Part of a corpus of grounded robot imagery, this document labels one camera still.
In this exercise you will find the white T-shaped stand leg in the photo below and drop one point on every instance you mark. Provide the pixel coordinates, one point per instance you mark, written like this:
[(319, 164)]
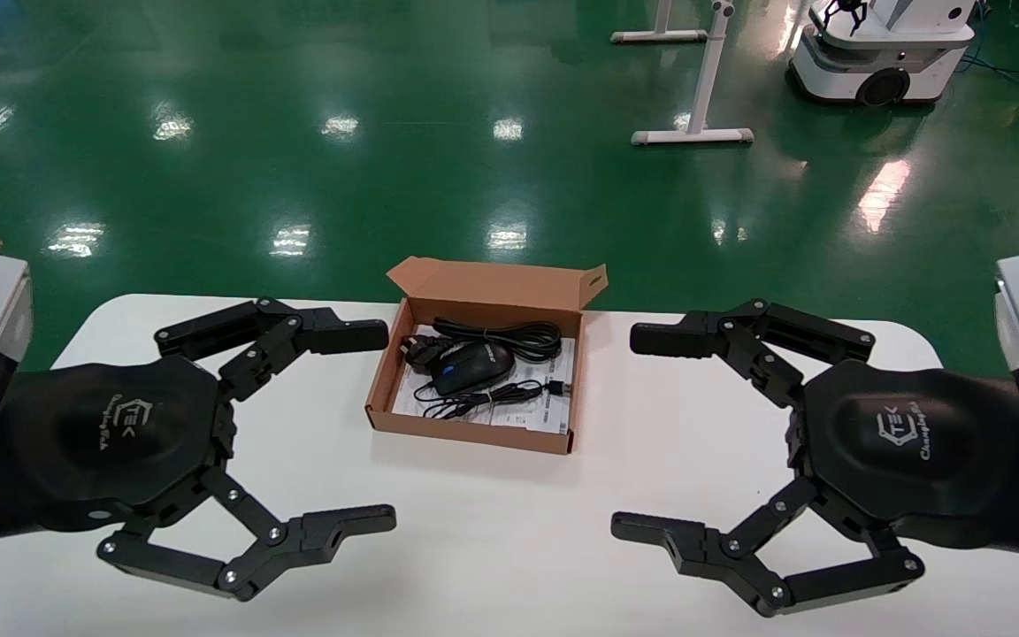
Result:
[(704, 80)]

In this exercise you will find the white stand foot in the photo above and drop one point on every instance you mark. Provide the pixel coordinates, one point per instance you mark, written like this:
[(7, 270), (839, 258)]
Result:
[(658, 35)]

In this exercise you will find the white wheeled idle robot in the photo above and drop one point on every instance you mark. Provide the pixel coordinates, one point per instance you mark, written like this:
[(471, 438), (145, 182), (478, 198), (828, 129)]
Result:
[(881, 53)]

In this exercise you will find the open brown cardboard box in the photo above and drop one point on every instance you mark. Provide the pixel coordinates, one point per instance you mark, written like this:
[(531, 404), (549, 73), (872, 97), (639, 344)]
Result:
[(492, 283)]

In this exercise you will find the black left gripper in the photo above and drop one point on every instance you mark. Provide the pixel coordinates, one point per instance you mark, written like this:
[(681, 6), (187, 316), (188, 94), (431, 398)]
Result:
[(111, 433)]

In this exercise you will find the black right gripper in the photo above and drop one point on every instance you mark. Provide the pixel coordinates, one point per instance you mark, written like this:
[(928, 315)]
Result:
[(907, 442)]

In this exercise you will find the white printed instruction sheet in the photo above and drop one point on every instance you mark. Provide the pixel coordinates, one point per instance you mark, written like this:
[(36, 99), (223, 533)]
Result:
[(554, 414)]

